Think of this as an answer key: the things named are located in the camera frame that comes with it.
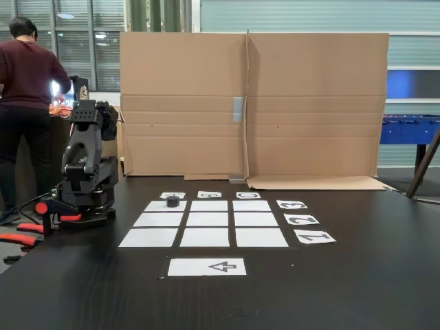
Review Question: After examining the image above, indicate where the number 1 paper sheet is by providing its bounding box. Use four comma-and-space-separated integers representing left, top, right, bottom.
294, 230, 337, 245

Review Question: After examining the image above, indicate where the white arrow paper sheet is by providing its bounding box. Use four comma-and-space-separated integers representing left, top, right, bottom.
167, 258, 248, 277

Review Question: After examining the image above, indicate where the orange plastic bag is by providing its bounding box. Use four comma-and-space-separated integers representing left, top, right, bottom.
47, 102, 75, 120

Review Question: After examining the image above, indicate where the number 3 paper sheet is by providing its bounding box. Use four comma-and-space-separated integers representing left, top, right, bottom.
276, 200, 308, 210

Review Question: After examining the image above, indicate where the brown wooden leg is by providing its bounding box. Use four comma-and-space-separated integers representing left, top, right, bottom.
406, 122, 440, 199

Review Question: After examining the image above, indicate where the black mini fridge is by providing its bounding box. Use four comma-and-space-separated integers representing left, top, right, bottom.
51, 75, 91, 113

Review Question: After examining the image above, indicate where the white square paper sheet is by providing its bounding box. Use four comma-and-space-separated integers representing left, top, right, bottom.
144, 200, 187, 212
179, 228, 230, 248
232, 200, 272, 212
118, 228, 179, 248
133, 212, 184, 228
186, 212, 229, 228
234, 212, 279, 227
235, 228, 289, 248
190, 200, 228, 212

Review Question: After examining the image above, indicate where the dark brown counter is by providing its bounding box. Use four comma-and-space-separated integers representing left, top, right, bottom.
15, 115, 121, 207

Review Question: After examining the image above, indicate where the red black bar clamp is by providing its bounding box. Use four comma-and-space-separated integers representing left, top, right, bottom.
0, 223, 45, 264
34, 197, 83, 238

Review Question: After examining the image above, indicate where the person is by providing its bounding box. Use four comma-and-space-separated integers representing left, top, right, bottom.
0, 16, 72, 226

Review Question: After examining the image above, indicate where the blue foosball table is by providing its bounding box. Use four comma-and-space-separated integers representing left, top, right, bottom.
379, 114, 440, 179

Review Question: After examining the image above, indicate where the black power cable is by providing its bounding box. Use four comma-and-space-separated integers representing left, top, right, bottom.
19, 195, 52, 221

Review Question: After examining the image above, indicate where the number 2 paper sheet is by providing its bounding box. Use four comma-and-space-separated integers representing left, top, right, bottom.
284, 214, 320, 226

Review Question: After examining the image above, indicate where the brown cardboard panel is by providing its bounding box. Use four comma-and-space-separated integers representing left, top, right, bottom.
245, 29, 396, 192
111, 31, 249, 182

